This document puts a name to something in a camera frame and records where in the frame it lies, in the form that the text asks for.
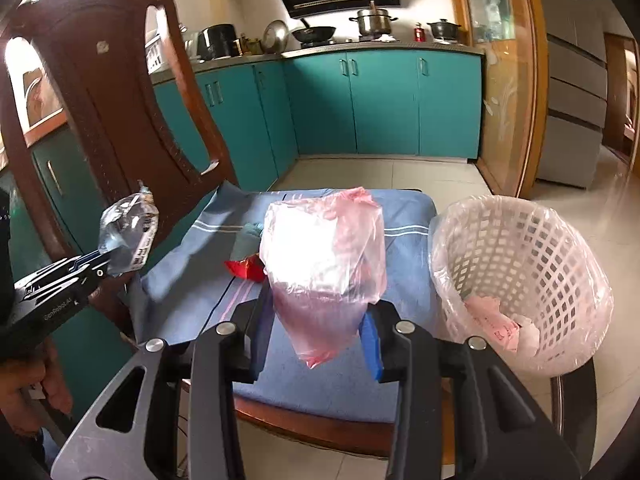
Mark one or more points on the stainless steel stock pot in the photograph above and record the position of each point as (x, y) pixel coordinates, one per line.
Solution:
(373, 22)

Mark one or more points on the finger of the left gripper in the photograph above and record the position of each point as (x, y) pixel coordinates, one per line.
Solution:
(59, 269)
(80, 283)

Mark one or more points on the black air fryer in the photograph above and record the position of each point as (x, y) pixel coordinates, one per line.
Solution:
(217, 41)

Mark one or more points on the blue striped cloth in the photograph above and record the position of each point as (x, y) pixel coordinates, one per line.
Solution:
(190, 290)

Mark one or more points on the dark casserole pot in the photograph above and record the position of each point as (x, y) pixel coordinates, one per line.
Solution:
(445, 31)

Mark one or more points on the white plastic waste basket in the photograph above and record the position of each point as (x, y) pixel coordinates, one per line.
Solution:
(536, 264)

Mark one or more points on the person's left hand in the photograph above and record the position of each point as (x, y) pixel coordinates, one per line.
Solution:
(44, 369)

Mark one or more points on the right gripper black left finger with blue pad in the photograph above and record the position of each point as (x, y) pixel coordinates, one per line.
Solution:
(131, 430)

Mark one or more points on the black wok pan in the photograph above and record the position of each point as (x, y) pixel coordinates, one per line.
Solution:
(311, 36)

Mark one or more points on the carved dark wooden chair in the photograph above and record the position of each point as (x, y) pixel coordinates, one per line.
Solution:
(94, 53)

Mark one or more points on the teal scrap on cloth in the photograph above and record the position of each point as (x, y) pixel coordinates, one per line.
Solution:
(247, 242)

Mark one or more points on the red snack wrapper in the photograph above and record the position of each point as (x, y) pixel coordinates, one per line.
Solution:
(250, 268)

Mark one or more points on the wooden glass sliding door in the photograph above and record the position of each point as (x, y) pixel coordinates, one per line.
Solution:
(512, 35)

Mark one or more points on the white plastic bag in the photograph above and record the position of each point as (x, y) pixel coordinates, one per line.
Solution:
(528, 336)

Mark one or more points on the silver refrigerator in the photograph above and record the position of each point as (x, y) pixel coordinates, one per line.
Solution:
(578, 89)

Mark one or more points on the teal kitchen cabinets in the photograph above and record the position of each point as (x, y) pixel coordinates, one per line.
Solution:
(382, 101)

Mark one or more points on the steel pot lid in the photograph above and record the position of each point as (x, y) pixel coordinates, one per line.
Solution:
(275, 37)

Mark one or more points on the red canister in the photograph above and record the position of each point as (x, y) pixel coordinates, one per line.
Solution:
(419, 34)

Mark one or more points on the silver foil wrapper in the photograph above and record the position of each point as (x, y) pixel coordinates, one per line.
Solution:
(127, 230)

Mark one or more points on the pink paper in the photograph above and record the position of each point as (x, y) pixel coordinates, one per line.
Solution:
(499, 328)

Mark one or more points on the pink translucent plastic bag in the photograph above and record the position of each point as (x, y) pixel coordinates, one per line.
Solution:
(325, 261)

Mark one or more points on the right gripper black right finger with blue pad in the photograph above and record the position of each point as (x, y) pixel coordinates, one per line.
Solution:
(500, 431)

